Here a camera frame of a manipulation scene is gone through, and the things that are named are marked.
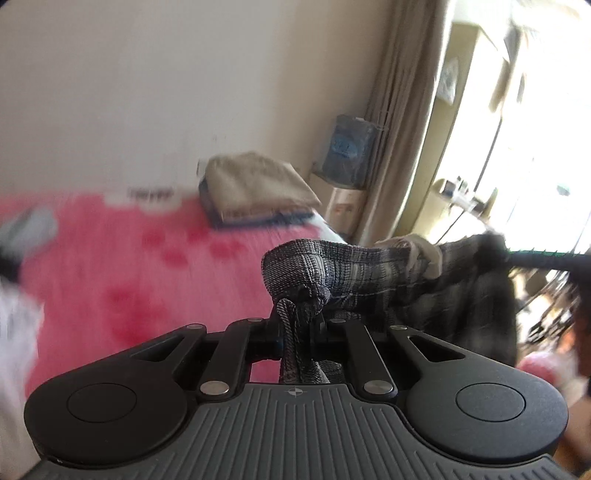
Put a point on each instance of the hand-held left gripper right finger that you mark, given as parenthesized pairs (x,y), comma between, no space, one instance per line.
(333,342)

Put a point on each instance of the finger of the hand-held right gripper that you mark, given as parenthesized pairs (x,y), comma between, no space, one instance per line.
(545,259)

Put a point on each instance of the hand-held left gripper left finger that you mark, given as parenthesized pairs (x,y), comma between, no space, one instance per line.
(263,342)

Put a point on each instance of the dark plaid pants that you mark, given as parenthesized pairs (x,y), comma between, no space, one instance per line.
(351,272)

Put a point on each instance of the beige water dispenser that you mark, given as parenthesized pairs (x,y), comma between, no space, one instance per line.
(344,207)

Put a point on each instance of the folded beige cloth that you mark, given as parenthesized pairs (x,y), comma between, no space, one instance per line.
(258,184)

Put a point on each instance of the pink floral bedsheet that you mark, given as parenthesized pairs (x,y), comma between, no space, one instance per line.
(115,277)

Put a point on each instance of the blue water jug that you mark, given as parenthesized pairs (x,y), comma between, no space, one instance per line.
(348,147)

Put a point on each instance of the beige curtain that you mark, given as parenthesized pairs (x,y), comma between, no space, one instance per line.
(401,115)

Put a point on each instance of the grey cloth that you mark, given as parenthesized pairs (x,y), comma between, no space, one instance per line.
(27,228)

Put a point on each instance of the small wall poster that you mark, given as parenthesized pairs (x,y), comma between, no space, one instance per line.
(449,81)

